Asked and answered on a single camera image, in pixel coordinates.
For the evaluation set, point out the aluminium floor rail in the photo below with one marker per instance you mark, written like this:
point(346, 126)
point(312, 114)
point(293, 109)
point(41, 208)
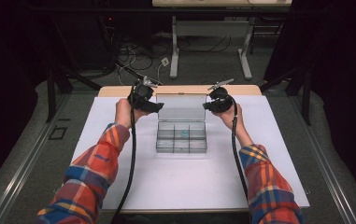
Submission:
point(25, 171)
point(335, 186)

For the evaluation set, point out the small blue star-shaped clip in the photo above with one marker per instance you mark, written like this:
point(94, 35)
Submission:
point(184, 134)

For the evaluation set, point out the white-legged desk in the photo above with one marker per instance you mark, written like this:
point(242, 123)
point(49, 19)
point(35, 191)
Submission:
point(210, 28)

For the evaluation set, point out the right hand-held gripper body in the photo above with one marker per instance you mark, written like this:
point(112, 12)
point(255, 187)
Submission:
point(221, 98)

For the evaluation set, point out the black equipment with red light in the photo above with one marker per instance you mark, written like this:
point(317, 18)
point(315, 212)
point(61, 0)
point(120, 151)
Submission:
point(88, 40)

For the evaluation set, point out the white power plug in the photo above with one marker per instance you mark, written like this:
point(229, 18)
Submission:
point(164, 61)

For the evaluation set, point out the person's left hand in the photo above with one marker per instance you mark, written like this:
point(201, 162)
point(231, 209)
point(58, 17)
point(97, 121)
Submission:
point(124, 113)

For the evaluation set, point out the clear grey compartment box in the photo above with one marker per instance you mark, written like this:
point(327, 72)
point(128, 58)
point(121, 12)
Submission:
point(166, 146)

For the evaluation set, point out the black metal stand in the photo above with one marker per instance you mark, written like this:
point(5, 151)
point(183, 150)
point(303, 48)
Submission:
point(306, 93)
point(51, 93)

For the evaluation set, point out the white table sheet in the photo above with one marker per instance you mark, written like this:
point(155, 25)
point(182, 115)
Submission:
point(182, 180)

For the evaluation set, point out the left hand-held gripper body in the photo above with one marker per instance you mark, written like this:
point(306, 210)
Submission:
point(141, 93)

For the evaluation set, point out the dark curtain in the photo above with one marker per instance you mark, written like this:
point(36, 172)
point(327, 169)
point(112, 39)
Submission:
point(347, 93)
point(4, 93)

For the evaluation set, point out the person's right hand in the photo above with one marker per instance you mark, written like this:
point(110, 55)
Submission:
point(230, 118)

